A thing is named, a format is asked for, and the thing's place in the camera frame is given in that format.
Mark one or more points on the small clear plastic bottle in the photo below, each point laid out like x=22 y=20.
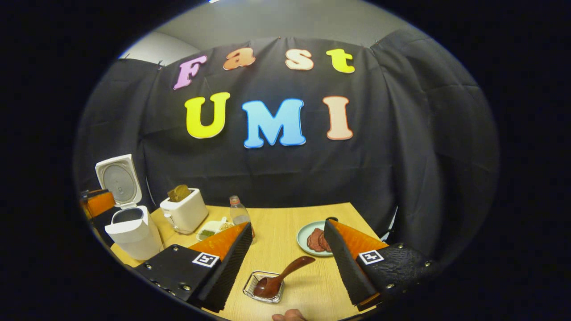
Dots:
x=240 y=214

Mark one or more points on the white toaster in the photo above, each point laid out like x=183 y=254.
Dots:
x=187 y=214

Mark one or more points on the pale green plate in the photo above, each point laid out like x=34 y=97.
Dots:
x=303 y=238

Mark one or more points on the brown wooden spoon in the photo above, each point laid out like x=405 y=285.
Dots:
x=279 y=278

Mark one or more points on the red meat slice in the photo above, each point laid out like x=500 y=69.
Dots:
x=314 y=240
x=324 y=243

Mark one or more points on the white rice cooker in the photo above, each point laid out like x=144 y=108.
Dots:
x=134 y=236

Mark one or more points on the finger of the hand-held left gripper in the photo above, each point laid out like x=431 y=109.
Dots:
x=100 y=203

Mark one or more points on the black backdrop cloth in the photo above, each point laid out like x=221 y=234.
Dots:
x=267 y=178

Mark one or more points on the white sectioned bean dish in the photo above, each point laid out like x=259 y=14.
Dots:
x=212 y=227

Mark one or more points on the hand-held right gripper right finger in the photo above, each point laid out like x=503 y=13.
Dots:
x=345 y=267

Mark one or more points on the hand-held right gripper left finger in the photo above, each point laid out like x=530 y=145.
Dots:
x=229 y=267

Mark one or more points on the brown bread slice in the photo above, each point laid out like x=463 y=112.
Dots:
x=184 y=191
x=173 y=194

